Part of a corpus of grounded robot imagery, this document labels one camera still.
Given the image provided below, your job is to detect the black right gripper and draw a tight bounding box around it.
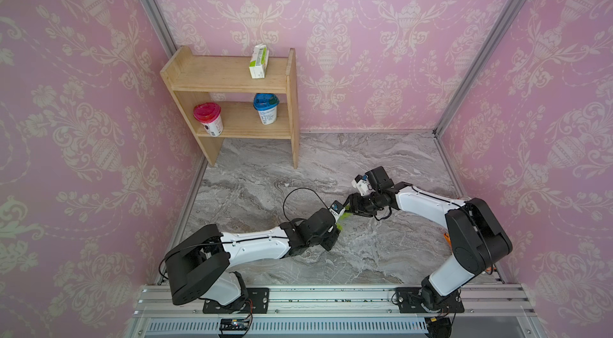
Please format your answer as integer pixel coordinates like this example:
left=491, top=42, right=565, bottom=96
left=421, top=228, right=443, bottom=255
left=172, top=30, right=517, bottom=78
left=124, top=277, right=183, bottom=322
left=340, top=192, right=383, bottom=217

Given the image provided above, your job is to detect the long green lego brick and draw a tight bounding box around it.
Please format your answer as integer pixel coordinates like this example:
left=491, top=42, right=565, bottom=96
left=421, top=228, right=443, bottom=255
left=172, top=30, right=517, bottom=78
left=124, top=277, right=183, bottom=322
left=336, top=213, right=351, bottom=231

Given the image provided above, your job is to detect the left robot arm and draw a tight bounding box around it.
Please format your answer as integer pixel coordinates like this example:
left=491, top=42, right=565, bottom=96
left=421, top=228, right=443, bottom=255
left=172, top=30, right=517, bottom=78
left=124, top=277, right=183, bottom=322
left=163, top=202, right=344, bottom=306

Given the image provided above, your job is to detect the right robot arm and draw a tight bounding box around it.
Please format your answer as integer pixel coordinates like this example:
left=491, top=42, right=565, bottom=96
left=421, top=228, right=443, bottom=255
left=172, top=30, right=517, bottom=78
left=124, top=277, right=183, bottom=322
left=343, top=167, right=512, bottom=310

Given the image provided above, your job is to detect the orange snack bag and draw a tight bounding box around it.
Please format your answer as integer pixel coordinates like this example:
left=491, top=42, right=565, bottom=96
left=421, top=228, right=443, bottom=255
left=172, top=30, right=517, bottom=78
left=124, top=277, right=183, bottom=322
left=444, top=233, right=452, bottom=247

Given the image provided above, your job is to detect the small circuit board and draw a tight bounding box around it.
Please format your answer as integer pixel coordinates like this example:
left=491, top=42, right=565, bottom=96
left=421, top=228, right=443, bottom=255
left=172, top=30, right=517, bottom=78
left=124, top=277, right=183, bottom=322
left=220, top=318, right=252, bottom=333

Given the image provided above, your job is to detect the blue lid cup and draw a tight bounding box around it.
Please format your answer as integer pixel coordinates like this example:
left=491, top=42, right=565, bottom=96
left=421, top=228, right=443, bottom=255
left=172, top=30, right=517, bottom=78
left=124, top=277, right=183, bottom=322
left=253, top=93, right=279, bottom=126

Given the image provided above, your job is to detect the wooden shelf unit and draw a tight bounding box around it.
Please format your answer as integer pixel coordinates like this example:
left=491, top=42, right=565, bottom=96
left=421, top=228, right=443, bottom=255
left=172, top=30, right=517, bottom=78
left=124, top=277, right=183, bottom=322
left=161, top=46, right=300, bottom=168

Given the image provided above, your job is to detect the pink lid cup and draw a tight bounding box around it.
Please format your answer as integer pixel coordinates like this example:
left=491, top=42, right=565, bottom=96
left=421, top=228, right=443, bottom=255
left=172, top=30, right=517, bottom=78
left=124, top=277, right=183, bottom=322
left=193, top=102, right=223, bottom=137

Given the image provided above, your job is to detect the white green carton box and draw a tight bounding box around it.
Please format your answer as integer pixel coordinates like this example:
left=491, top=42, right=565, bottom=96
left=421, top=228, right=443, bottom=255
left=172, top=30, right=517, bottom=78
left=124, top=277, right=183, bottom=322
left=249, top=44, right=269, bottom=79

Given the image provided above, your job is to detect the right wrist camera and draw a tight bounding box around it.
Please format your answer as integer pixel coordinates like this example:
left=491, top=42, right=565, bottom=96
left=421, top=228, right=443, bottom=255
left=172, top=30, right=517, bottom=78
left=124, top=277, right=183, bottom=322
left=352, top=175, right=373, bottom=197

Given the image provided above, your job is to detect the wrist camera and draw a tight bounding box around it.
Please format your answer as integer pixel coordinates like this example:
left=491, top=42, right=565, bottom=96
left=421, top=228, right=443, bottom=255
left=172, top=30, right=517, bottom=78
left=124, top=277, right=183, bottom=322
left=328, top=201, right=345, bottom=222
left=352, top=175, right=373, bottom=197

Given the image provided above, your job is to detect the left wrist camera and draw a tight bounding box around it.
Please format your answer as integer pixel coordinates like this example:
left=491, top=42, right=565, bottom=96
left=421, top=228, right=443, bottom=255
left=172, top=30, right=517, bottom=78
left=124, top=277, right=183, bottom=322
left=328, top=201, right=345, bottom=222

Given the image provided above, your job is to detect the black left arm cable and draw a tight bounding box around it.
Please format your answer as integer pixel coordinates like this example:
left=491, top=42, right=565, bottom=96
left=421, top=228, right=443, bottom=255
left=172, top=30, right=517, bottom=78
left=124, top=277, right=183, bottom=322
left=282, top=187, right=331, bottom=224

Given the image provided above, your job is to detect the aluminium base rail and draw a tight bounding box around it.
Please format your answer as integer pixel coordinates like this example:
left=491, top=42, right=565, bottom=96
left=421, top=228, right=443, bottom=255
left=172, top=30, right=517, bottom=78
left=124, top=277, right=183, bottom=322
left=126, top=282, right=547, bottom=337

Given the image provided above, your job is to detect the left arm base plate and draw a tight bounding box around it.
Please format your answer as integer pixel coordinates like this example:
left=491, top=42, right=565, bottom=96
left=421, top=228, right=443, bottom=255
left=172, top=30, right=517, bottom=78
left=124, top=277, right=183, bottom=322
left=202, top=287, right=271, bottom=314

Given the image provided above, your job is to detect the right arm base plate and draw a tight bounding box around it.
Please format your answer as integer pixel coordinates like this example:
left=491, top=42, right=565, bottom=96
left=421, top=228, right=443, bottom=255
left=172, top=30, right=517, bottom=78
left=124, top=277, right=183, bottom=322
left=390, top=287, right=465, bottom=315

